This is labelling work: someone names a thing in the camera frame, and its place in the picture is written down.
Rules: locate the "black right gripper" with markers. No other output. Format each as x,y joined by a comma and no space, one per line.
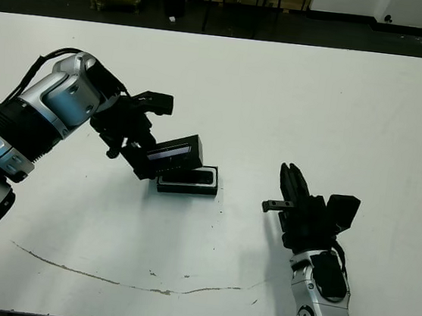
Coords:
308,226

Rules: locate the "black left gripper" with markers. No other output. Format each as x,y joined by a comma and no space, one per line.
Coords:
123,121

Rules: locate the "slim black camera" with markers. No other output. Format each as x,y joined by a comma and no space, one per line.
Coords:
201,176

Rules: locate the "black box base white tray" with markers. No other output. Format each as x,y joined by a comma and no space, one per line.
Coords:
188,190

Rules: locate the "small white floor scrap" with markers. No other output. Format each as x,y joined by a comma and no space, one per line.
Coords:
172,19

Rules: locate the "black door stopper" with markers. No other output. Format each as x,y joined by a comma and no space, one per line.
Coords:
388,18

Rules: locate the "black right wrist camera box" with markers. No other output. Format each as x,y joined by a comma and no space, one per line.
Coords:
344,213

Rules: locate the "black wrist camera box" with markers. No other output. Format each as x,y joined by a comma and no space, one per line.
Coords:
160,102
344,213

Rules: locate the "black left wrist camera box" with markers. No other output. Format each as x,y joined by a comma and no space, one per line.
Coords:
160,102

